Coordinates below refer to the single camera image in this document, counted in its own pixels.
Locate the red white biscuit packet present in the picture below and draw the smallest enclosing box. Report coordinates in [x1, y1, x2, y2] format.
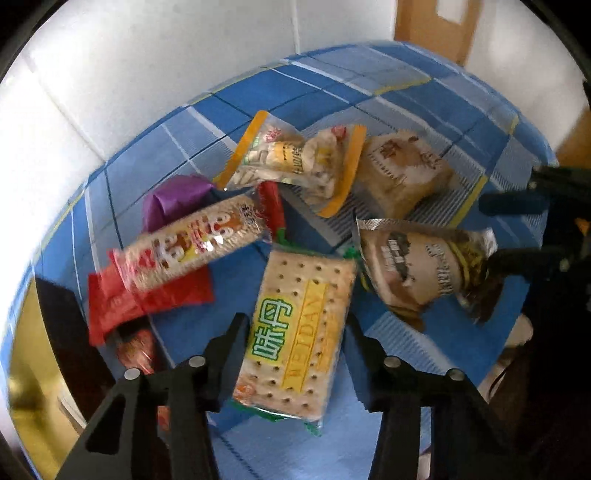
[110, 188, 270, 292]

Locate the wooden door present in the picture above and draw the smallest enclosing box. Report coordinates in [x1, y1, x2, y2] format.
[394, 0, 483, 66]

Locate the gold lined dark gift box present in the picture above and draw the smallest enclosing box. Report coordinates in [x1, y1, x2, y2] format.
[8, 276, 115, 479]

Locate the purple snack packet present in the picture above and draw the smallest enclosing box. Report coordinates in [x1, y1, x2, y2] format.
[142, 175, 214, 233]

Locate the red white cake wrapper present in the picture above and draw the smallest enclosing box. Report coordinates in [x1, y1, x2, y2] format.
[112, 324, 170, 430]

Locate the blue plaid bed sheet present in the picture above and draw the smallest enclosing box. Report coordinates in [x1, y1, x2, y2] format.
[1, 42, 555, 479]

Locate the red flat snack packet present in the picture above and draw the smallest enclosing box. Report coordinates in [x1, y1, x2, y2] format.
[87, 265, 214, 346]

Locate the beige pastry packet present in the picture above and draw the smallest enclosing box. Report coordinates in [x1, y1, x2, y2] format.
[353, 130, 455, 219]

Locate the orange edged clear snack bag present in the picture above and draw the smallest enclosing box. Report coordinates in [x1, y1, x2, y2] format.
[276, 124, 369, 219]

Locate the green cracker packet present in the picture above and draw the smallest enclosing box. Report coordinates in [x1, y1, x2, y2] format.
[232, 249, 358, 435]

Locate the brown nut snack packet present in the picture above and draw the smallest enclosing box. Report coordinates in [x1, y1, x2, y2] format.
[356, 218, 503, 332]

